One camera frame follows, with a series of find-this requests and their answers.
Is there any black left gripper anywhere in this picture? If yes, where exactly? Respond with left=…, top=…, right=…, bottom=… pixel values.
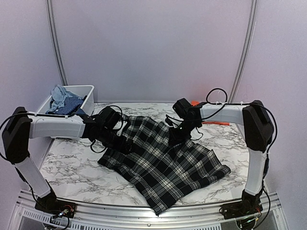
left=98, top=126, right=135, bottom=155

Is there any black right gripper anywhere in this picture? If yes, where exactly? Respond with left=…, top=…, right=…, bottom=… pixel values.
left=169, top=118, right=200, bottom=144

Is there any orange t-shirt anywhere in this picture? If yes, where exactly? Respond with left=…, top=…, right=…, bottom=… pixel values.
left=191, top=100, right=231, bottom=127

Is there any black white plaid shirt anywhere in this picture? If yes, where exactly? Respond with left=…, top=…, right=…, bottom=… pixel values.
left=98, top=115, right=231, bottom=215

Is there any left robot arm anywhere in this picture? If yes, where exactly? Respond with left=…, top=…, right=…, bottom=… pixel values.
left=0, top=106, right=132, bottom=213

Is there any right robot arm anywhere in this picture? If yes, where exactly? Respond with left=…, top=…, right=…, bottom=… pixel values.
left=169, top=98, right=277, bottom=215

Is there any white plastic laundry bin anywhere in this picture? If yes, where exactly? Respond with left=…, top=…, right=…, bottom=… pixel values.
left=30, top=85, right=94, bottom=139

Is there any light blue garment in bin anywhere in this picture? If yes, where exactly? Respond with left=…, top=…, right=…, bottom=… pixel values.
left=50, top=85, right=81, bottom=110

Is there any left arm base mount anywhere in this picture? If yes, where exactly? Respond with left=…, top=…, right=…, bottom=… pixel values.
left=35, top=199, right=77, bottom=218

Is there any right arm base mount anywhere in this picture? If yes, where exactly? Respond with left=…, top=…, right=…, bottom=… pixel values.
left=219, top=200, right=263, bottom=219

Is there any aluminium front frame rail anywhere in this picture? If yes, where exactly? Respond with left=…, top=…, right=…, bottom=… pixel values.
left=8, top=190, right=290, bottom=230

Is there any right aluminium corner post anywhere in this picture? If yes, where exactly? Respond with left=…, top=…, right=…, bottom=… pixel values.
left=228, top=0, right=259, bottom=103

